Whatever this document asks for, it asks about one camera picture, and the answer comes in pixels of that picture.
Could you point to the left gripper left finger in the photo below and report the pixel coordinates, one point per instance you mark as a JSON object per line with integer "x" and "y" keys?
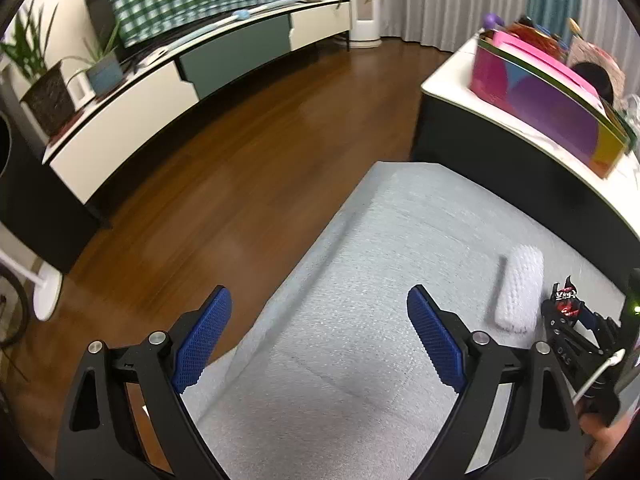
{"x": 99, "y": 438}

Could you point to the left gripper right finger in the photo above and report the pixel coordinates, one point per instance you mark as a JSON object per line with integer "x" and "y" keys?
{"x": 539, "y": 437}

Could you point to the purple foam fruit net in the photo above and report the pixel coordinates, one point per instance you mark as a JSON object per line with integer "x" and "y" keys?
{"x": 518, "y": 301}

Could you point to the black pink snack wrapper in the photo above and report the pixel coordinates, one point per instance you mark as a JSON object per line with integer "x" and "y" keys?
{"x": 566, "y": 299}

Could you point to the person's right hand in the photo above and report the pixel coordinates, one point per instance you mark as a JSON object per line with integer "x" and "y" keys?
{"x": 604, "y": 438}

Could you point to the grey felt table mat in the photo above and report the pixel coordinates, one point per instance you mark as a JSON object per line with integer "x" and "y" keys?
{"x": 331, "y": 381}

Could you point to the colourful gift box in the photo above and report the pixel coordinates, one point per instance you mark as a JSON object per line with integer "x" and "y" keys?
{"x": 529, "y": 84}

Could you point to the white marble coffee table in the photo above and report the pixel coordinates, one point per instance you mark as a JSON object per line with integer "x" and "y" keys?
{"x": 599, "y": 218}

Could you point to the black cap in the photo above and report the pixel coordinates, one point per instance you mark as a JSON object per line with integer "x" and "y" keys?
{"x": 598, "y": 77}

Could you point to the white and green TV cabinet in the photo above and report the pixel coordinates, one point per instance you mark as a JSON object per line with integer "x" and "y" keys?
{"x": 173, "y": 79}

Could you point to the potted green plant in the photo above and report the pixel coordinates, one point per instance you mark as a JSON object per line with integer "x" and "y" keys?
{"x": 47, "y": 97}

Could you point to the grey pleated curtain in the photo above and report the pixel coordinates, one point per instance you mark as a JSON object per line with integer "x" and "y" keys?
{"x": 447, "y": 24}

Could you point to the white standing air conditioner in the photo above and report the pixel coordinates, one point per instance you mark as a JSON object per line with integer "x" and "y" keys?
{"x": 366, "y": 24}

